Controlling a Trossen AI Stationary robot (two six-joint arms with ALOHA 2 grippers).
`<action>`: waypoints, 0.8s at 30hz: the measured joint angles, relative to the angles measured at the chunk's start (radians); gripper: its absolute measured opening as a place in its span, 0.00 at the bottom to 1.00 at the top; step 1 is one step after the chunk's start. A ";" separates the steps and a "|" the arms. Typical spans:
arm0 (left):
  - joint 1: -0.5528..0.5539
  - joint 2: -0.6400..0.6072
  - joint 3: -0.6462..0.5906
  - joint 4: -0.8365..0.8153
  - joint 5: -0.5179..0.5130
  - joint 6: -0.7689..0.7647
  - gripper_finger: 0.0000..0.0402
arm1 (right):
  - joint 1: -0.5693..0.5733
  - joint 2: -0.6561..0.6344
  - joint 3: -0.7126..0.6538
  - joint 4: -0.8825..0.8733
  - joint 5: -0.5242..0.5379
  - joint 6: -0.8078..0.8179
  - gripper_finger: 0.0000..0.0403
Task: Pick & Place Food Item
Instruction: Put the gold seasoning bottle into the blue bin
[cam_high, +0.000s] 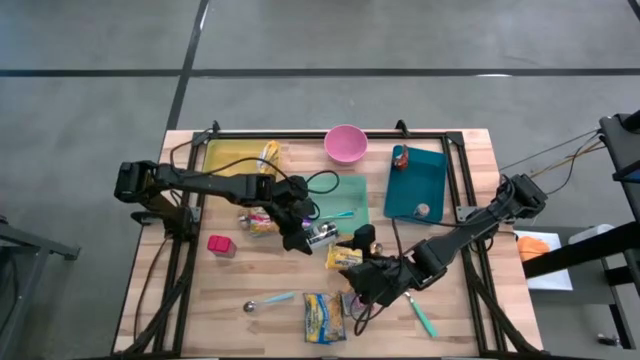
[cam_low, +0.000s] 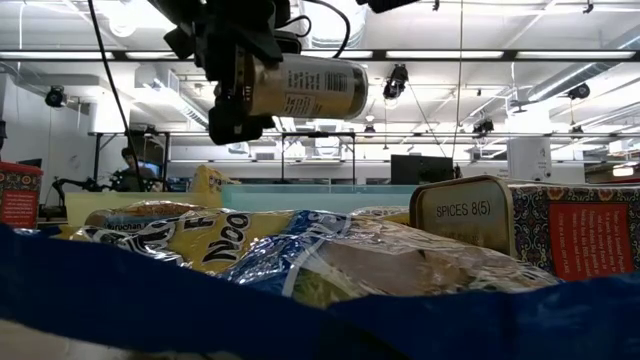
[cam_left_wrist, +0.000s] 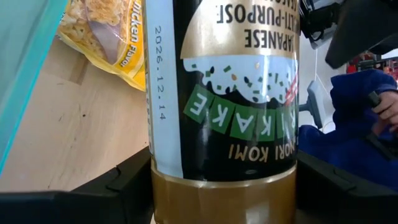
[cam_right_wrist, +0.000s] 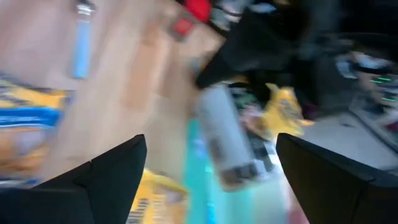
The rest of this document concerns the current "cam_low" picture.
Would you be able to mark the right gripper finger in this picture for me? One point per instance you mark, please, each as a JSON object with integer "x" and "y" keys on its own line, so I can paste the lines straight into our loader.
{"x": 387, "y": 5}

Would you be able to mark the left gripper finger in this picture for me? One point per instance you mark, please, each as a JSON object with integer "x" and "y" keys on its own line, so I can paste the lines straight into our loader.
{"x": 235, "y": 122}

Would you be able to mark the orange yellow ramen pack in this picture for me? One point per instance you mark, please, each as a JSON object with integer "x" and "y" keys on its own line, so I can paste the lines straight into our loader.
{"x": 210, "y": 182}

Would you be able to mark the pale yellow ramen pack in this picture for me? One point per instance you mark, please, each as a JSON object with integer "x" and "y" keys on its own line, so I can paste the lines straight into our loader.
{"x": 380, "y": 214}

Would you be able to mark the patterned red spice tin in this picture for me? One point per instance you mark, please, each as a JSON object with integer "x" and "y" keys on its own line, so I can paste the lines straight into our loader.
{"x": 470, "y": 215}
{"x": 20, "y": 200}

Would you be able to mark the background black robot arm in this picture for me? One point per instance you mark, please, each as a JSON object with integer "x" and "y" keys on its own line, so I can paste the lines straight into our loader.
{"x": 75, "y": 184}

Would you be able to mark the black ceiling spotlight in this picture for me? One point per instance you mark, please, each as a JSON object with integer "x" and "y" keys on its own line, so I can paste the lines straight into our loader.
{"x": 483, "y": 126}
{"x": 396, "y": 80}
{"x": 55, "y": 96}
{"x": 579, "y": 91}

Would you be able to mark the yellow plastic bin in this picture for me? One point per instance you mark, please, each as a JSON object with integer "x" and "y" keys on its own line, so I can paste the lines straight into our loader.
{"x": 150, "y": 196}

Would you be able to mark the teal plastic bin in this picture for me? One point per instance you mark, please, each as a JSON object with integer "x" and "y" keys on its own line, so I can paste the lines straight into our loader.
{"x": 320, "y": 197}

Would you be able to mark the person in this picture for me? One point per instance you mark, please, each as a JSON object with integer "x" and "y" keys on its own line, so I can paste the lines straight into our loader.
{"x": 131, "y": 172}

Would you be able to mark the multicoloured ramen pack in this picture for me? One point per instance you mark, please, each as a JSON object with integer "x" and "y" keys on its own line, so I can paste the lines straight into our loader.
{"x": 140, "y": 215}

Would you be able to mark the blue yellow ramen pack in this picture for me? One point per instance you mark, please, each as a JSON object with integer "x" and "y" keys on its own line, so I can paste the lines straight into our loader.
{"x": 320, "y": 260}

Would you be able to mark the black monitor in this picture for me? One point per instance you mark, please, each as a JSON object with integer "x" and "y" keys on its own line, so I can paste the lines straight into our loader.
{"x": 422, "y": 170}

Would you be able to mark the black aluminium table frame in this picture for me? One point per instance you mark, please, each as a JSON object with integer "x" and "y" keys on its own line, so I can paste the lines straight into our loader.
{"x": 380, "y": 55}

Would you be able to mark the background black frame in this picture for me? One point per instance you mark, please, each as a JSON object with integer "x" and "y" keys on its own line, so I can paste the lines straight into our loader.
{"x": 320, "y": 134}

